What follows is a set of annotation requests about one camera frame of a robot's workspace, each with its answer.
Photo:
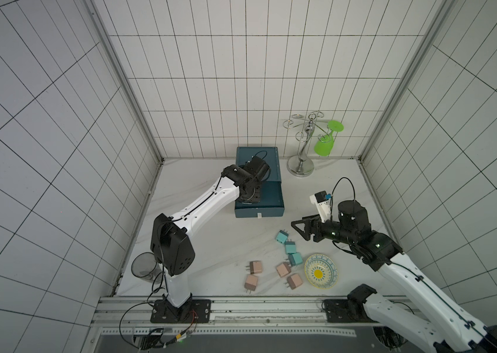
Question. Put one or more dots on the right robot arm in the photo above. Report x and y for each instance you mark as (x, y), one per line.
(444, 325)

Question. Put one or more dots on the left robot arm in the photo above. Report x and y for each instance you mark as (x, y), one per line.
(171, 235)

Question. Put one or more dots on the teal drawer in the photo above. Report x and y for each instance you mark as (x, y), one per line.
(271, 203)

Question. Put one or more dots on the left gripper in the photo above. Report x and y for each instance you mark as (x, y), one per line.
(255, 199)

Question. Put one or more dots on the clear glass cup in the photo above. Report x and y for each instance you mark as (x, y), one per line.
(146, 267)

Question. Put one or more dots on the aluminium mounting rail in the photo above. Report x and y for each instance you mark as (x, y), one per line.
(226, 311)

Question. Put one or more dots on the teal drawer cabinet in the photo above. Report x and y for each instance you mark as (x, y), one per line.
(262, 162)

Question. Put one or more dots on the pink plug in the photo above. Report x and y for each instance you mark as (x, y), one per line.
(283, 269)
(251, 282)
(294, 281)
(255, 267)

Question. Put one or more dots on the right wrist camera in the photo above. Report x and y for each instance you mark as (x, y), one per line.
(323, 202)

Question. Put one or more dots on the green plastic wine glass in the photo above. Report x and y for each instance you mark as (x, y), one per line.
(326, 141)

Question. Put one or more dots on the silver glass rack stand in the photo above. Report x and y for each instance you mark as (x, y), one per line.
(300, 165)

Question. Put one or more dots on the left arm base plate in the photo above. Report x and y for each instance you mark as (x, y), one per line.
(193, 310)

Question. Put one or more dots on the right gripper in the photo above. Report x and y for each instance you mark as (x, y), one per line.
(315, 228)

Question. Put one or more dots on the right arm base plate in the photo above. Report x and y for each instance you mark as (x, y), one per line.
(343, 311)

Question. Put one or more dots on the teal plug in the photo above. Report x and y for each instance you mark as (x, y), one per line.
(295, 259)
(290, 247)
(282, 237)

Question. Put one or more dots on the yellow patterned plate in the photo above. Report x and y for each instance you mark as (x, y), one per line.
(320, 271)

